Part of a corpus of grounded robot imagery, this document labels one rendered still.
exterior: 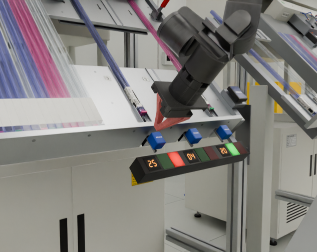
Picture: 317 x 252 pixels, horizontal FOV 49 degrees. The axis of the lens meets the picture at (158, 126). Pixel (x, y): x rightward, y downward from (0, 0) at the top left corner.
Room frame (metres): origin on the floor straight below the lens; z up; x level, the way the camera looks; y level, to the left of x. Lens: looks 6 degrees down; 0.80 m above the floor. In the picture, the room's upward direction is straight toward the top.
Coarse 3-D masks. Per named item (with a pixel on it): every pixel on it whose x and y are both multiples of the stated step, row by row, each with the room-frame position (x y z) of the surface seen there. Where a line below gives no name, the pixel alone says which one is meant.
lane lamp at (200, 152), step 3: (201, 147) 0.78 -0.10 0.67; (195, 150) 0.76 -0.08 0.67; (198, 150) 0.76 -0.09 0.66; (201, 150) 0.77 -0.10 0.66; (198, 153) 0.75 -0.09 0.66; (201, 153) 0.76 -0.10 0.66; (204, 153) 0.76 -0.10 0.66; (198, 156) 0.75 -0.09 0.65; (201, 156) 0.75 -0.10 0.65; (204, 156) 0.76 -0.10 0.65; (207, 156) 0.76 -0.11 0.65; (201, 159) 0.74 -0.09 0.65; (204, 159) 0.75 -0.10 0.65; (207, 159) 0.75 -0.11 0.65
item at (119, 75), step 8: (72, 0) 0.95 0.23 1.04; (80, 8) 0.93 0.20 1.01; (88, 24) 0.89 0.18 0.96; (96, 32) 0.88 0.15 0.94; (96, 40) 0.86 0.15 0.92; (104, 48) 0.84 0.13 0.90; (104, 56) 0.84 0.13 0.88; (112, 56) 0.83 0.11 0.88; (112, 64) 0.81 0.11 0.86; (120, 72) 0.80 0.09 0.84; (120, 80) 0.79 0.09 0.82
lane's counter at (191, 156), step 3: (189, 150) 0.75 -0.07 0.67; (192, 150) 0.75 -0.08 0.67; (186, 153) 0.73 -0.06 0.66; (189, 153) 0.74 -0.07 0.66; (192, 153) 0.74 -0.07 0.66; (186, 156) 0.73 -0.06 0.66; (189, 156) 0.73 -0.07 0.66; (192, 156) 0.74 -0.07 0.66; (195, 156) 0.74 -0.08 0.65; (189, 159) 0.72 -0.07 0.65; (192, 159) 0.73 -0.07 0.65; (195, 159) 0.73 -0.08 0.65; (198, 159) 0.74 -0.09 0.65; (192, 162) 0.72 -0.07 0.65
